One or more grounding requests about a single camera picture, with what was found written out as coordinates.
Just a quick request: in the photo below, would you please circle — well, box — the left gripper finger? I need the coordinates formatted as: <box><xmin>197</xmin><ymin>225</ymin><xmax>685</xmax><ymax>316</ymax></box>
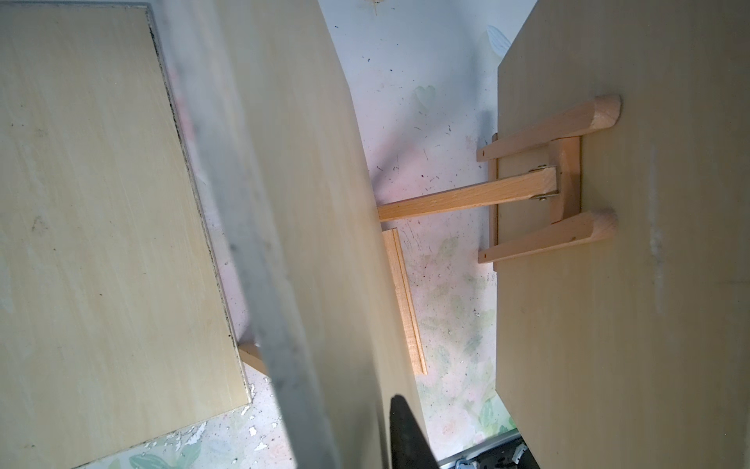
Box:
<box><xmin>390</xmin><ymin>395</ymin><xmax>439</xmax><ymax>469</ymax></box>

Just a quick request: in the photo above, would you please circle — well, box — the plywood canvas board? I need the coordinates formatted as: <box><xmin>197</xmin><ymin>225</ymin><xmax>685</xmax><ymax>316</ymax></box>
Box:
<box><xmin>496</xmin><ymin>1</ymin><xmax>749</xmax><ymax>468</ymax></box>
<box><xmin>1</xmin><ymin>3</ymin><xmax>249</xmax><ymax>468</ymax></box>
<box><xmin>157</xmin><ymin>1</ymin><xmax>425</xmax><ymax>468</ymax></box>

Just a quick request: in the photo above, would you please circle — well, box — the aluminium front rail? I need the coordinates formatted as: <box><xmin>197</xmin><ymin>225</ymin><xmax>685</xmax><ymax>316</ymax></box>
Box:
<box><xmin>437</xmin><ymin>429</ymin><xmax>521</xmax><ymax>468</ymax></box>

